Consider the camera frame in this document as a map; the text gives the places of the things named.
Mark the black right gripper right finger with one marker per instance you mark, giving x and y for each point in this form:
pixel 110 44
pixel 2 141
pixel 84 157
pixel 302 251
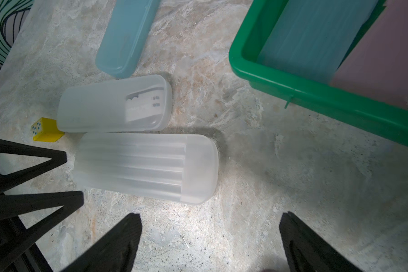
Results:
pixel 306 251

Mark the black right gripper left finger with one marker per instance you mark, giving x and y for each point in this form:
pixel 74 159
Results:
pixel 115 252

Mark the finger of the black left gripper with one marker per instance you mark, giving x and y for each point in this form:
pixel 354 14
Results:
pixel 20 163
pixel 14 205

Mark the pink translucent pencil case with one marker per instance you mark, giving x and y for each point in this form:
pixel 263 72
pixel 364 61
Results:
pixel 378 66

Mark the teal ribbed pencil case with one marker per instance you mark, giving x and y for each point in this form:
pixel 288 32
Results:
pixel 311 38

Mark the clear ribbed pencil case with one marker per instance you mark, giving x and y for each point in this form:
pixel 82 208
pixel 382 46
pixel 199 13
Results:
pixel 176 167

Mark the clear pencil case with card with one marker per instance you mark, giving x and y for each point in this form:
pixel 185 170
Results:
pixel 127 105

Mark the teal slim pencil case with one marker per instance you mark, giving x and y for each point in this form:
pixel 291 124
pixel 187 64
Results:
pixel 125 37

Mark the green plastic storage box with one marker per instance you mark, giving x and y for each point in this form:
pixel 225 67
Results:
pixel 375 117

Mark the yellow dice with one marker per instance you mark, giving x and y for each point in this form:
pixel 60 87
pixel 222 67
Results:
pixel 45 130

